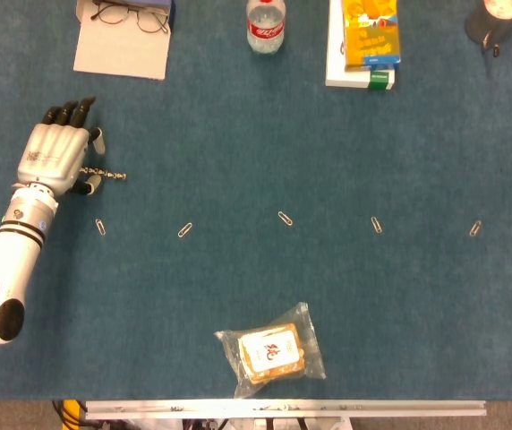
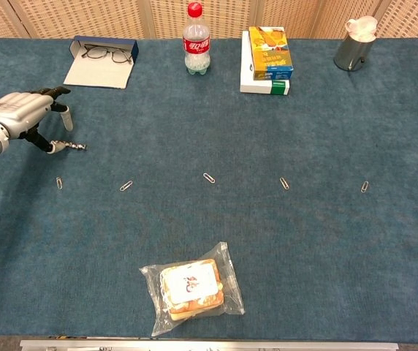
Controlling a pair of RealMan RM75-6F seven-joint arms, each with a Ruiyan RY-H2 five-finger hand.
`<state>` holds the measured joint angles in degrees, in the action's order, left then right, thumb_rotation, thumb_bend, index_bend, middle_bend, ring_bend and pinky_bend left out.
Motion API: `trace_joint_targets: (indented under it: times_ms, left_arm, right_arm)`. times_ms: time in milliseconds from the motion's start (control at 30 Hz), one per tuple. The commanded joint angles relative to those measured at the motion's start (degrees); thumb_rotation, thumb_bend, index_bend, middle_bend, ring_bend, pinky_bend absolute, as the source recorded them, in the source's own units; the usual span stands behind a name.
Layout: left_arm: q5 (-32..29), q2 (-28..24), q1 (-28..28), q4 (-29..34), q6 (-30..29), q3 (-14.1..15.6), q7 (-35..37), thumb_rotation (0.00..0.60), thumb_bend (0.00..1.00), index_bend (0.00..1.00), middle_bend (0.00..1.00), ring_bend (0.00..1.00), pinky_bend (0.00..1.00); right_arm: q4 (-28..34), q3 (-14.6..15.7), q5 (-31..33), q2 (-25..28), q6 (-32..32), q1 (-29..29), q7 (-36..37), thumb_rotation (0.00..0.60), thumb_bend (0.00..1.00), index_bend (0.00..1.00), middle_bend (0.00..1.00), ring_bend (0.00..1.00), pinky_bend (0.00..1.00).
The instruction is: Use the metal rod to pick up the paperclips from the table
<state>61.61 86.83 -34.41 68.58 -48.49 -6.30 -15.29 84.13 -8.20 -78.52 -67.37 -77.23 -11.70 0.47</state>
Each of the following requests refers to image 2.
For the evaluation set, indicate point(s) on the yellow and blue carton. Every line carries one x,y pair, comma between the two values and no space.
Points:
269,51

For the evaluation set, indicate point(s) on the crumpled clear plastic wrap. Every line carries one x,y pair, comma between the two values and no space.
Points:
362,27

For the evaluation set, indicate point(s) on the aluminium profile rail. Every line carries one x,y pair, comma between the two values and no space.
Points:
209,345

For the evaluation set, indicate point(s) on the paper clip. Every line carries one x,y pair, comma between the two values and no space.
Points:
209,178
284,183
126,186
364,186
59,183

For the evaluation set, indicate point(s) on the thin rimmed eyeglasses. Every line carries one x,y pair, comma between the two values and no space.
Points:
95,53

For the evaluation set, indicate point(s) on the white and green box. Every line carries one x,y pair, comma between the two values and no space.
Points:
260,87

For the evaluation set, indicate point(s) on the blue felt table cover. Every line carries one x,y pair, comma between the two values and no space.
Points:
231,128

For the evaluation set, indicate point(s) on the dark metal cup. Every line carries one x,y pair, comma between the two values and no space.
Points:
351,53

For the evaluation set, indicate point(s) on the plastic wrapped sandwich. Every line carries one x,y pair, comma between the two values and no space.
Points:
190,285

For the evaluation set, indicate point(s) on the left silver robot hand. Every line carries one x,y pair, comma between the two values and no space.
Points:
15,109

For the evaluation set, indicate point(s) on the blue glasses case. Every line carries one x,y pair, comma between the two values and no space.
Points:
106,40

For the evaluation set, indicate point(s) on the woven folding screen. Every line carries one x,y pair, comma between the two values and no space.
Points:
84,14

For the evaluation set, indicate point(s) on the red label cola bottle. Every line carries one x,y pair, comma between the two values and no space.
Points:
196,47

